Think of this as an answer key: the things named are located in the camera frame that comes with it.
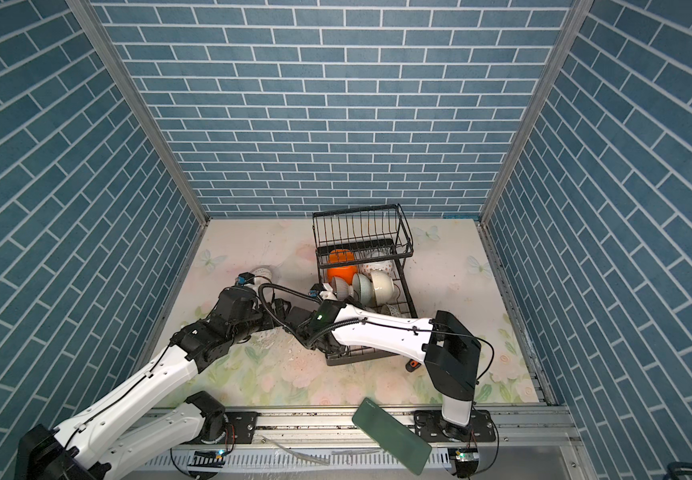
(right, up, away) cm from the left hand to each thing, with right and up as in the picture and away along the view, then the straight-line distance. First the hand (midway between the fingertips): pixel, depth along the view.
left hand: (280, 307), depth 80 cm
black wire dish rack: (+22, +14, +28) cm, 38 cm away
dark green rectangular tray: (+31, -31, -8) cm, 45 cm away
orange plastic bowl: (+17, +8, +16) cm, 25 cm away
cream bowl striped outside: (+29, +3, +11) cm, 31 cm away
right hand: (+20, 0, 0) cm, 20 cm away
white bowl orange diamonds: (+31, +10, +19) cm, 37 cm away
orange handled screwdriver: (+36, -17, +2) cm, 40 cm away
